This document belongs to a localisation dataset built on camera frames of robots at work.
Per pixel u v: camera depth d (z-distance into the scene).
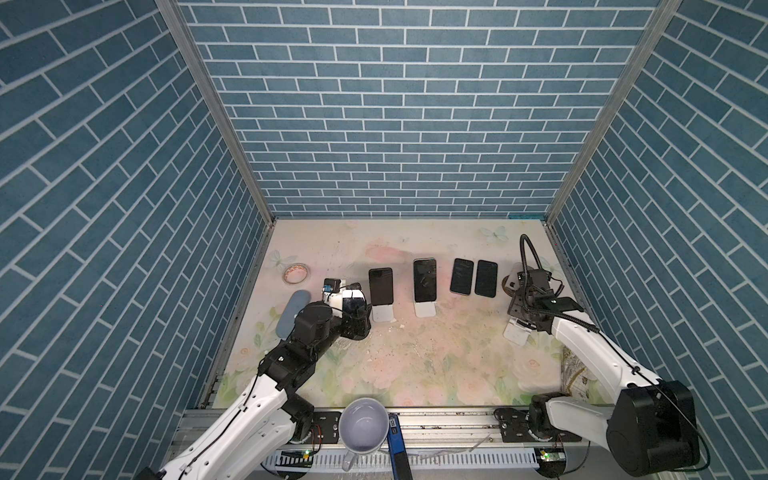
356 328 0.68
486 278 1.05
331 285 0.65
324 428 0.73
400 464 0.69
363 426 0.74
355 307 0.84
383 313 0.94
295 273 1.05
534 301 0.66
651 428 0.40
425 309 0.95
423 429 0.75
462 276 1.03
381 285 0.87
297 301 0.98
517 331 0.90
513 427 0.74
